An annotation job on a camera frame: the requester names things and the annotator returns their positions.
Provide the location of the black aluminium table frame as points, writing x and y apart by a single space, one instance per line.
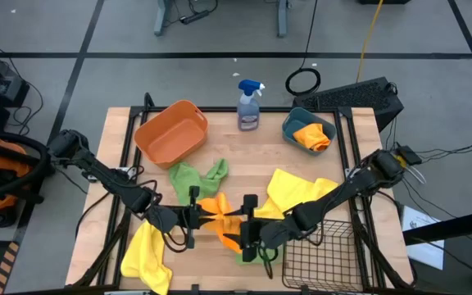
273 109

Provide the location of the blue-capped spray bottle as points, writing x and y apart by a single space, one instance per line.
248 114

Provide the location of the grey desk leg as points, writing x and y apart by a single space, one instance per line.
161 18
282 18

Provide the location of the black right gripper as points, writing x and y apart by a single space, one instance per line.
251 231

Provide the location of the orange plastic basket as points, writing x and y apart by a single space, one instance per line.
170 139

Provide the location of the black beam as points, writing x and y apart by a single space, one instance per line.
457 225

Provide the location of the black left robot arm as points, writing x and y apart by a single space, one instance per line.
101 174

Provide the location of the yellow microfiber towel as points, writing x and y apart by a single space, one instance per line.
289 188
146 258

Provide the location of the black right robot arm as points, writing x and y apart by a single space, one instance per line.
334 196

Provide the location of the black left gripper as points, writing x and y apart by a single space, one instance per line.
191 217

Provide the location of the green microfiber towel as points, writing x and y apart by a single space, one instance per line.
187 178
239 259

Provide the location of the black perforated computer case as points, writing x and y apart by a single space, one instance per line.
350 96

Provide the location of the orange shop vacuum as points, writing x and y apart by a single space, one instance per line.
4 160

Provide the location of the black power strip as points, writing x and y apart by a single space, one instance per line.
195 17

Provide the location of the orange microfiber towel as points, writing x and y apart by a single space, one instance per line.
311 137
219 225

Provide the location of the grey-blue plastic basket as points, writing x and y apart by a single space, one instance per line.
297 119

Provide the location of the black power adapter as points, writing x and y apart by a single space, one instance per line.
410 155

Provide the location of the white paper sheet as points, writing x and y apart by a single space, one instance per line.
420 237

